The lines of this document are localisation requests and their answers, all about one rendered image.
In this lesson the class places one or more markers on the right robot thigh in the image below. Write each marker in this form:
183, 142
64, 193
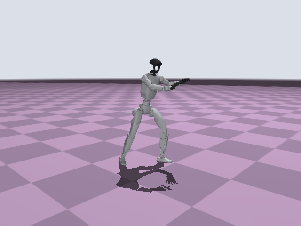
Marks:
137, 113

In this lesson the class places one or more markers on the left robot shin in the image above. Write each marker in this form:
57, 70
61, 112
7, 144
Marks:
163, 145

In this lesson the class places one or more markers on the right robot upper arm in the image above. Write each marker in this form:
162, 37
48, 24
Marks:
145, 79

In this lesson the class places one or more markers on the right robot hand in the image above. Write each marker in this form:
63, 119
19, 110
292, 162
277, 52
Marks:
176, 84

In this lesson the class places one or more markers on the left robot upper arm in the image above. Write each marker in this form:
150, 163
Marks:
165, 81

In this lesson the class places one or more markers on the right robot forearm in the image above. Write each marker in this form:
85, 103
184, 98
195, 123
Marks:
161, 88

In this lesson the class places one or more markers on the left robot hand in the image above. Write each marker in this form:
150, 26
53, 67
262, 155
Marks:
185, 80

